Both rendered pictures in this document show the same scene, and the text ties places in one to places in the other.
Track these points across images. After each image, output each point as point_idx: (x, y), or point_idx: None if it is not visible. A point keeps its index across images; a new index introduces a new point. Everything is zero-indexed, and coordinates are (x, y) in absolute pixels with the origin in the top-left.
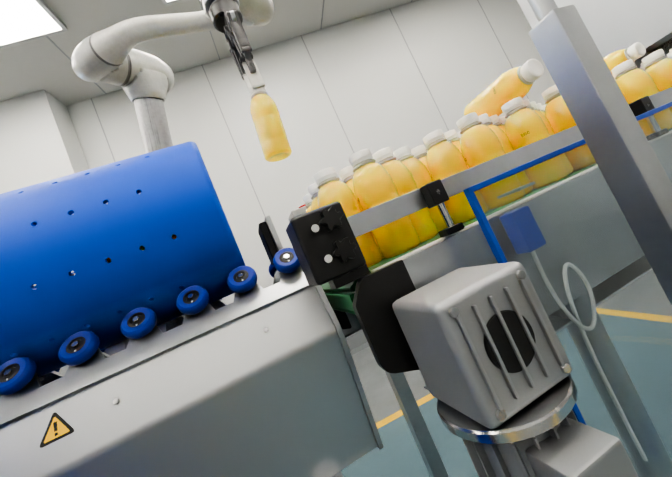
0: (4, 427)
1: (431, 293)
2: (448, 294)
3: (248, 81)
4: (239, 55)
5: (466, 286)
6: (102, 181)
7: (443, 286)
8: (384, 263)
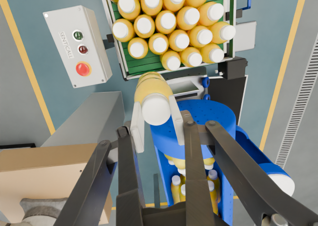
0: None
1: (244, 44)
2: (252, 43)
3: (143, 135)
4: (141, 186)
5: (253, 38)
6: None
7: (243, 40)
8: (222, 47)
